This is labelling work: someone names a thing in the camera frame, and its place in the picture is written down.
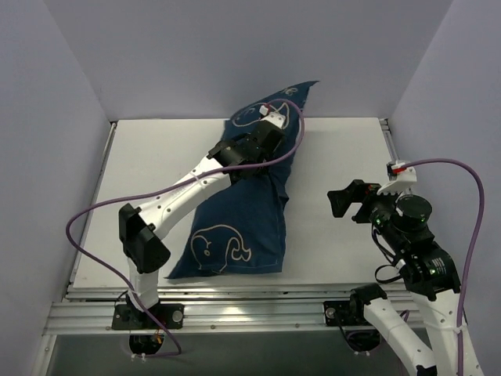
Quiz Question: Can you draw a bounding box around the blue patterned pillowcase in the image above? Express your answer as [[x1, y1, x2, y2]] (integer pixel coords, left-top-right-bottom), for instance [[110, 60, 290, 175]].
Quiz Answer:
[[168, 81, 315, 280]]

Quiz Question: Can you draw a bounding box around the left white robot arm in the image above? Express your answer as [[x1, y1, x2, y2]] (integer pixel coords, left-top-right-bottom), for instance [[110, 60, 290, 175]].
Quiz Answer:
[[118, 114, 286, 328]]

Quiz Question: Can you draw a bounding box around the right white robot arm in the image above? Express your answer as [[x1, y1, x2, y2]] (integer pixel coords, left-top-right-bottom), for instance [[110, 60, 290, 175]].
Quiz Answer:
[[327, 179, 483, 375]]

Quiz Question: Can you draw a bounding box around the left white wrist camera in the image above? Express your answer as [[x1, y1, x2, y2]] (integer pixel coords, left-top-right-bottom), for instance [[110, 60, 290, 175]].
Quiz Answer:
[[259, 104, 287, 129]]

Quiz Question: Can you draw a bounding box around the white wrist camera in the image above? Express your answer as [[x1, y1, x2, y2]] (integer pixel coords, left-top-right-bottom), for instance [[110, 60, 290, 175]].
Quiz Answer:
[[377, 160, 417, 195], [259, 104, 287, 129]]

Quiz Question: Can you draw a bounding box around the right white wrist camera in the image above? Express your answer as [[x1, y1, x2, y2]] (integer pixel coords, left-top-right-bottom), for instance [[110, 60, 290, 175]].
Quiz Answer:
[[377, 160, 417, 195]]

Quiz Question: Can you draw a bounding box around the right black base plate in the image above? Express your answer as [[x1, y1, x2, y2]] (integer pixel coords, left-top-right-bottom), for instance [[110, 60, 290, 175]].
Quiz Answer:
[[323, 300, 367, 327]]

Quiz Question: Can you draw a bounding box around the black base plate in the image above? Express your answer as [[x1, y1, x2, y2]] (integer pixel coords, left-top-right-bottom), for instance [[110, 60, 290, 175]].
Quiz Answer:
[[323, 300, 367, 327], [111, 303, 184, 331]]

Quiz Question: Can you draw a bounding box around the aluminium front rail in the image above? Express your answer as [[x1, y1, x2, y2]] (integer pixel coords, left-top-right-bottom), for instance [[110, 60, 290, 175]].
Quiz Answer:
[[41, 284, 467, 336]]

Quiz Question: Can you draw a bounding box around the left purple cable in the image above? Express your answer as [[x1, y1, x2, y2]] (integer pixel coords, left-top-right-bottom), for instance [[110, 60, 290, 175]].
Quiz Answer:
[[65, 98, 305, 357]]

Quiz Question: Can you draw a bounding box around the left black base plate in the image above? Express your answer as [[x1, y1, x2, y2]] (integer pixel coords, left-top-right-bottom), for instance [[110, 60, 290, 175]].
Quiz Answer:
[[111, 303, 184, 331]]

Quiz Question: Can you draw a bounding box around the left aluminium side rail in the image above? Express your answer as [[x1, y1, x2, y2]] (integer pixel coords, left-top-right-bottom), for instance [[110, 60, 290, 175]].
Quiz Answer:
[[64, 121, 118, 291]]

